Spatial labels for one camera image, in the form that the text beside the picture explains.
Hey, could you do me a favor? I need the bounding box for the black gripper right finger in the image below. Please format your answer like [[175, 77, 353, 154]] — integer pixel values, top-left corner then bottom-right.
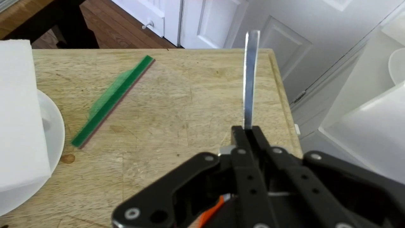
[[250, 125, 405, 228]]

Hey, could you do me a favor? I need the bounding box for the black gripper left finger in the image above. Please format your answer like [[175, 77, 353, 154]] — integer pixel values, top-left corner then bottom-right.
[[110, 124, 281, 228]]

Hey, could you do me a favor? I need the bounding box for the metal blade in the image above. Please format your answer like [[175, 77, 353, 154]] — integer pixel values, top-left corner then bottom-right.
[[243, 29, 262, 130]]

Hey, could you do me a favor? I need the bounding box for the small white plate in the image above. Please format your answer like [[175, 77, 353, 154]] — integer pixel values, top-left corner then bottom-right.
[[387, 47, 405, 86]]

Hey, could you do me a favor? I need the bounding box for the green flat stick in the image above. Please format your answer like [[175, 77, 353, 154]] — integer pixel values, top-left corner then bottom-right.
[[69, 53, 156, 149]]

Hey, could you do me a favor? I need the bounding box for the white panel door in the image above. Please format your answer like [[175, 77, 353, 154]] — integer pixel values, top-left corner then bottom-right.
[[178, 0, 405, 105]]

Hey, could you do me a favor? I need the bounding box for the white cupboard with knob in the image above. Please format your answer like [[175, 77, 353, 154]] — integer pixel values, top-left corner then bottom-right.
[[110, 0, 183, 45]]

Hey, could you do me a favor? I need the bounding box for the large white plate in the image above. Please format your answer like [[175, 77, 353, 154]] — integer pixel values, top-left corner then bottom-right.
[[0, 87, 67, 218]]

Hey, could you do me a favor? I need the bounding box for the white paper napkin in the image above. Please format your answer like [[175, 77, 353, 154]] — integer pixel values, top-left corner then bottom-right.
[[0, 38, 53, 200]]

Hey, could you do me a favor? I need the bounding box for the dark wooden furniture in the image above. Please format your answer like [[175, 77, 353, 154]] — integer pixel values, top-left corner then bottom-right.
[[0, 0, 100, 50]]

